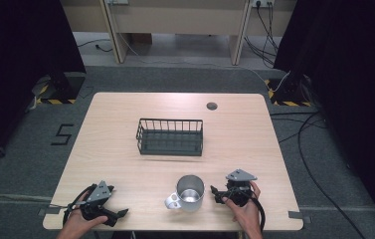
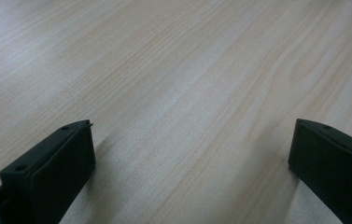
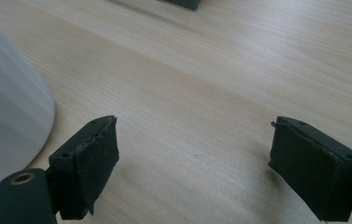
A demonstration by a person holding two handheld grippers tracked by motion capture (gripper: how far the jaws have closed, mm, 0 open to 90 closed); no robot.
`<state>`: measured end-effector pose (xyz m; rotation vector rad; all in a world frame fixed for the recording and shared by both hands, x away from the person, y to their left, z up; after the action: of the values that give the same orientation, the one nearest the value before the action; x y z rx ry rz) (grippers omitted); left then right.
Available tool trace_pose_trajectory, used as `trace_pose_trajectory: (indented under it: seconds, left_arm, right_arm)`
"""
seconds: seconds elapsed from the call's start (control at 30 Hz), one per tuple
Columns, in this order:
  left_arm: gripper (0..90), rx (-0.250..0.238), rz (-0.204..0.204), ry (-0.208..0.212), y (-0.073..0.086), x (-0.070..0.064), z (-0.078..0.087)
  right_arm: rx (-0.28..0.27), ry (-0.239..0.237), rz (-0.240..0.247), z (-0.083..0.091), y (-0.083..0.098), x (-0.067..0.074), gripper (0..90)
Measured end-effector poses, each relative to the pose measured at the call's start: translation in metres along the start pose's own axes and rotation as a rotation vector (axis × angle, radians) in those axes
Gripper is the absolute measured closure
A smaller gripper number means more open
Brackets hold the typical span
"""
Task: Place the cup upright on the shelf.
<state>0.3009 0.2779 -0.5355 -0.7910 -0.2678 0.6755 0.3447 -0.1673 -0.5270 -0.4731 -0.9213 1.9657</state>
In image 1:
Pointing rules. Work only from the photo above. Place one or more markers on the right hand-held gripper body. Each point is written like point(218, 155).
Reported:
point(238, 191)

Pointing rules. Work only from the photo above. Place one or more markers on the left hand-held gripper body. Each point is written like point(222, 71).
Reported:
point(97, 195)

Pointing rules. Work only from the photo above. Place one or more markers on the person's right hand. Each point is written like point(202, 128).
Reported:
point(246, 214)

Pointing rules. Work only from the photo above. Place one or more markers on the person's left hand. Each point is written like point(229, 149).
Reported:
point(77, 221)

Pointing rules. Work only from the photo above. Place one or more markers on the grey tape strip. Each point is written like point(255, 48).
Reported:
point(49, 211)
point(299, 215)

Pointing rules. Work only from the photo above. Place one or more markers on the yellow black hazard tape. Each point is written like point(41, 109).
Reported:
point(55, 101)
point(289, 103)

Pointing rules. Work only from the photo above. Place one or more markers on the black stand base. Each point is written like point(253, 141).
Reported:
point(67, 84)
point(291, 91)

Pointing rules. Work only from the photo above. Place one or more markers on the black curtain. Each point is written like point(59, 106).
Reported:
point(350, 83)
point(16, 73)

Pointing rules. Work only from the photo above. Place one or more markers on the beige desk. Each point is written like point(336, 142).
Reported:
point(178, 20)

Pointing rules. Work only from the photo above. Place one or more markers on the white power strip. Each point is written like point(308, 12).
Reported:
point(263, 2)

